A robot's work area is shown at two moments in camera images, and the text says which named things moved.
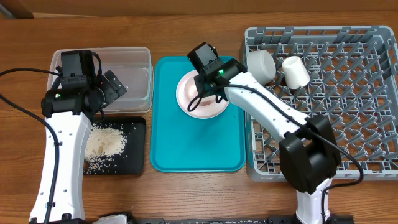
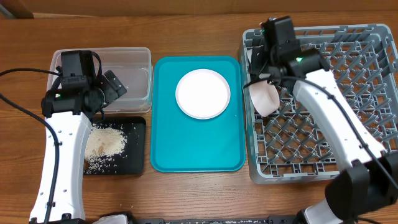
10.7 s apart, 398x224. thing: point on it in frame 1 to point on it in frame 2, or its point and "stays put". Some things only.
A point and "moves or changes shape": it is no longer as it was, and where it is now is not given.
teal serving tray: [181, 142] stays put
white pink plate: [196, 104] stays put
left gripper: [112, 93] stays put
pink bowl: [191, 92] moves or changes shape
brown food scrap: [86, 165] stays put
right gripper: [206, 88] to [260, 65]
